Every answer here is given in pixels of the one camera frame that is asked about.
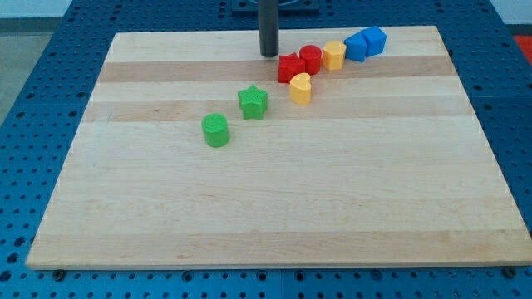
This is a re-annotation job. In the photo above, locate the blue cube block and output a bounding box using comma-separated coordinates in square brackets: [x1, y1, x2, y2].
[362, 26, 387, 57]

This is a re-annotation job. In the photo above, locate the blue pentagon block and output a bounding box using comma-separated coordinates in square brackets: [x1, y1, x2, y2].
[344, 32, 367, 62]

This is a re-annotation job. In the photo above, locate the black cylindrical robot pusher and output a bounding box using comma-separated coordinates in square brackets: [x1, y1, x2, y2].
[258, 0, 279, 57]

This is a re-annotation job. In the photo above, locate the yellow heart block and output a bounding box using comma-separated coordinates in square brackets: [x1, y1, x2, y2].
[289, 72, 312, 105]

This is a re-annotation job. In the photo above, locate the green cylinder block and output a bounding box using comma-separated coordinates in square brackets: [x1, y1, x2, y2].
[201, 113, 229, 148]

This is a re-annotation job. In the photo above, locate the red star block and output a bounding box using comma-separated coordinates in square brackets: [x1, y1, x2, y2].
[278, 52, 305, 83]

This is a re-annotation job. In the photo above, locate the yellow hexagon block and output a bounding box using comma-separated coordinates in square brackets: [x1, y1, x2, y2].
[323, 41, 347, 71]

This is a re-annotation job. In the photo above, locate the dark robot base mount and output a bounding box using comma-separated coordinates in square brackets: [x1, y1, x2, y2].
[228, 0, 321, 15]

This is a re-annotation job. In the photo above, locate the green star block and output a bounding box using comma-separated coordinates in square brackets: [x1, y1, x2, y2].
[238, 85, 268, 120]

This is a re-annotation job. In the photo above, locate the red cylinder block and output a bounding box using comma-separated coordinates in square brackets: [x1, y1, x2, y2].
[299, 45, 322, 75]

